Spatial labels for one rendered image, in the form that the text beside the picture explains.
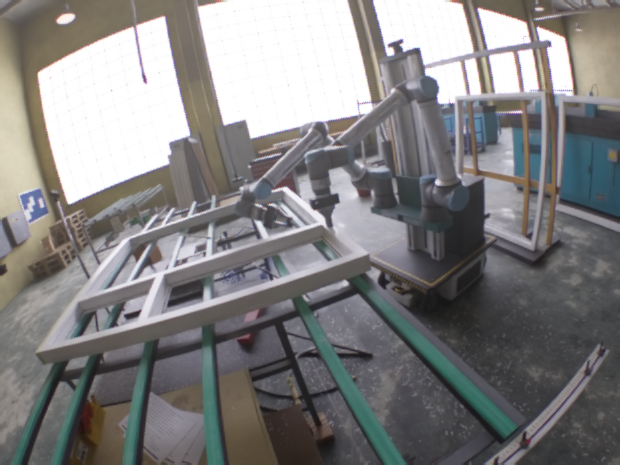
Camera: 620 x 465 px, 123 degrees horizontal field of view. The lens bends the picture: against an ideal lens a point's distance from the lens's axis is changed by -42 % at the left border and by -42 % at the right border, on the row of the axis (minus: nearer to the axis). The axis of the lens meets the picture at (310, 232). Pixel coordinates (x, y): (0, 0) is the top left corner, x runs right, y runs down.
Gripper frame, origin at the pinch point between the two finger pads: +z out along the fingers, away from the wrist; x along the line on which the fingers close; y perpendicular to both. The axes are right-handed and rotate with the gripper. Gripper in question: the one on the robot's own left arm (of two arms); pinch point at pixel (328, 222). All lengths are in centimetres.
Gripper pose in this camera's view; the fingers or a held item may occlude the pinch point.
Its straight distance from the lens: 134.1
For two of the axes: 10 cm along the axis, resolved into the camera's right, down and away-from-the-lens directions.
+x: 9.4, -3.0, 1.9
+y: 2.8, 3.1, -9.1
